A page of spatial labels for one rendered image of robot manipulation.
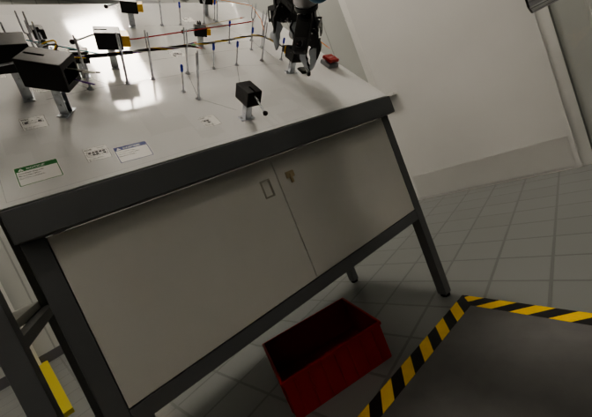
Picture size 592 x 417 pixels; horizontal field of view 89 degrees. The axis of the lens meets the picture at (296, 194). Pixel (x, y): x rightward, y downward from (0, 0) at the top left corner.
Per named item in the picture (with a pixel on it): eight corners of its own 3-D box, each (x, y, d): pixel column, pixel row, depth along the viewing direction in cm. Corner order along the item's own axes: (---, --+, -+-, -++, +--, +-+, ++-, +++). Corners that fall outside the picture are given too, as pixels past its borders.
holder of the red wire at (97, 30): (77, 63, 92) (64, 25, 85) (126, 62, 98) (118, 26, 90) (77, 70, 89) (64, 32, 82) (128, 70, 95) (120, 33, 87)
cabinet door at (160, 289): (317, 277, 93) (269, 158, 90) (129, 409, 63) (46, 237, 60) (314, 277, 95) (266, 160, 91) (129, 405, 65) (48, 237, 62)
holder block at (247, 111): (256, 137, 84) (261, 105, 77) (233, 114, 90) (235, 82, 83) (270, 132, 87) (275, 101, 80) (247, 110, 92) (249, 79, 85)
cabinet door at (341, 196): (416, 209, 122) (382, 117, 119) (319, 277, 93) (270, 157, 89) (410, 210, 124) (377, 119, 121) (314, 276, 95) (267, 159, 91)
